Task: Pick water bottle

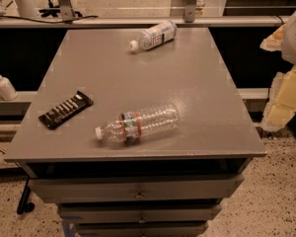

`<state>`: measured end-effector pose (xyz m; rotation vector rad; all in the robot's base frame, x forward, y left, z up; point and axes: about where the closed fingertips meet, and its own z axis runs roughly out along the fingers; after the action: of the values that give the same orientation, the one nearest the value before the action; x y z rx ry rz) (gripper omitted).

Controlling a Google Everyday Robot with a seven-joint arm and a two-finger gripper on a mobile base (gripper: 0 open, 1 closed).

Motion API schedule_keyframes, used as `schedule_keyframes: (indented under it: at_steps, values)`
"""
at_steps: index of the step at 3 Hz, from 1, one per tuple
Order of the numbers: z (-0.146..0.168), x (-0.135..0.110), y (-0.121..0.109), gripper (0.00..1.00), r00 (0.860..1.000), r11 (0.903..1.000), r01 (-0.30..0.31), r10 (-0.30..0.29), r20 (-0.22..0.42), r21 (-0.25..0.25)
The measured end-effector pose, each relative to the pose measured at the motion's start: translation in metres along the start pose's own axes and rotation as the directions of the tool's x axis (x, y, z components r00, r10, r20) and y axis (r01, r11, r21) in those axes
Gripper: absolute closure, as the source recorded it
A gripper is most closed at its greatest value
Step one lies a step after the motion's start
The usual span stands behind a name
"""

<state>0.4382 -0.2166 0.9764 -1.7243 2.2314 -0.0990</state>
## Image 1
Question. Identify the clear empty water bottle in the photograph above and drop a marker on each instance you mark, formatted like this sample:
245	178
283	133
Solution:
131	126

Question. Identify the white labelled water bottle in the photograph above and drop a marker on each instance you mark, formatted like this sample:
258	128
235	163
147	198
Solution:
154	36

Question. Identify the white pump dispenser bottle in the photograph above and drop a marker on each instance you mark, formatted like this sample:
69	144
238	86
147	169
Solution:
7	90

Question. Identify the grey metal drawer cabinet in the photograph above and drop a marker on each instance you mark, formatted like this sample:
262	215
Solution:
215	135

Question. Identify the top grey drawer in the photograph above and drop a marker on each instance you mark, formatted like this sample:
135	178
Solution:
135	188

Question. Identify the grey drawer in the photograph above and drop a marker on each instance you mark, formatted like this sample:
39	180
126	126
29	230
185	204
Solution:
152	229
139	213
135	188

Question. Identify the bottom grey drawer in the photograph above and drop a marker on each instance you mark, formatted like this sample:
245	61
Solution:
152	229

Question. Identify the middle grey drawer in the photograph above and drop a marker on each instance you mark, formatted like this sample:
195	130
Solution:
139	213

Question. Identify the yellow foam block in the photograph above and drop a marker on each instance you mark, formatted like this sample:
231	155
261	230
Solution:
281	106

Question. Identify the black caster leg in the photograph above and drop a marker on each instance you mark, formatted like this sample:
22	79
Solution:
24	205

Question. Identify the grey metal bench frame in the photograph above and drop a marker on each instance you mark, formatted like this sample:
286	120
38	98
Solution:
188	20

